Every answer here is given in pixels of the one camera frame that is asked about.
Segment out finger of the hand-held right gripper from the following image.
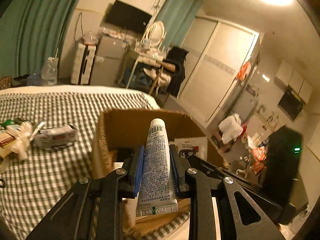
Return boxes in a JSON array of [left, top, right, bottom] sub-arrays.
[[187, 156, 263, 189]]

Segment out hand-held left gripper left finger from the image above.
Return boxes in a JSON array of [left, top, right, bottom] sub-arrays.
[[25, 144, 145, 240]]

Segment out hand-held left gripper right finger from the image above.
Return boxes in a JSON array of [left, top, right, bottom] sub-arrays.
[[169, 143, 286, 240]]

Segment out white tube with blue print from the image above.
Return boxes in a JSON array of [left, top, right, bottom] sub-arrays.
[[136, 119, 179, 217]]

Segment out brown cardboard box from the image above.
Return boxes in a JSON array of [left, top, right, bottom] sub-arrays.
[[91, 108, 225, 238]]

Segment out white cartoon snack packet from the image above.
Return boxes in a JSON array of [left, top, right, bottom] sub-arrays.
[[174, 136, 209, 161]]

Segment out white bag on floor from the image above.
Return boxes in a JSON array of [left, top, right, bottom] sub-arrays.
[[219, 113, 244, 145]]

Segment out black kitchen appliance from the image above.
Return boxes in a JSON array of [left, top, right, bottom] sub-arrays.
[[277, 90, 305, 121]]

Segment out checkered bedsheet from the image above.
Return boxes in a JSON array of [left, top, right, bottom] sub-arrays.
[[0, 91, 191, 240]]

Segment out black white wipes pack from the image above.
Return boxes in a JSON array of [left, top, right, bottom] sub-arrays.
[[34, 125, 79, 152]]

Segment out white clothes on chair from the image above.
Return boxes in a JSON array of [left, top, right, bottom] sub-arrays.
[[144, 67, 173, 85]]

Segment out black jacket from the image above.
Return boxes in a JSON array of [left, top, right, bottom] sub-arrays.
[[164, 46, 189, 97]]

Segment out wooden chair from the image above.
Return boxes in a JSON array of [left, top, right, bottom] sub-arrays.
[[149, 61, 178, 96]]

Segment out orange hanging item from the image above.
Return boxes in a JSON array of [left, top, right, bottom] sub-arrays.
[[237, 62, 252, 81]]

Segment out white dressing table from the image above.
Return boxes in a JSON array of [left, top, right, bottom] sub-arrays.
[[117, 47, 168, 90]]

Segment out grey small fridge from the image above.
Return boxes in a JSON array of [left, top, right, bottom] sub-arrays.
[[90, 34, 131, 87]]

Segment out white suitcase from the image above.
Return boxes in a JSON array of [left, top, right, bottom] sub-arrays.
[[70, 42, 97, 85]]

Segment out white oval mirror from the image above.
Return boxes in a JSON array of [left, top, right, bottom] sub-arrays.
[[140, 21, 167, 49]]

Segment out large clear water bottle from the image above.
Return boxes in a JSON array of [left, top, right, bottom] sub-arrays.
[[40, 57, 59, 85]]

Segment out green white tube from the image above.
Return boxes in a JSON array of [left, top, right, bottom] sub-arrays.
[[0, 117, 33, 133]]

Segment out clear bag on suitcase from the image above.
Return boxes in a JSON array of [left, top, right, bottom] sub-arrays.
[[83, 31, 98, 46]]

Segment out teal window curtain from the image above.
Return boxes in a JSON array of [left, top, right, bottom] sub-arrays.
[[152, 0, 203, 53]]

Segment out brown patterned box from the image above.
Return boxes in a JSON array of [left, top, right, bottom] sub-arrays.
[[0, 76, 12, 89]]

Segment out green curtain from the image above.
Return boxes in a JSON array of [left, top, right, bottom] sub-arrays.
[[0, 0, 88, 81]]

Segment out white wall cabinets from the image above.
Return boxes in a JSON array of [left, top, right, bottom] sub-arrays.
[[276, 60, 313, 105]]

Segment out black wall television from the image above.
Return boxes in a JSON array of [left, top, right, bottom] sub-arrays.
[[104, 0, 153, 34]]

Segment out wall cable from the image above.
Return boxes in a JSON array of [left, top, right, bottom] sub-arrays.
[[73, 12, 83, 42]]

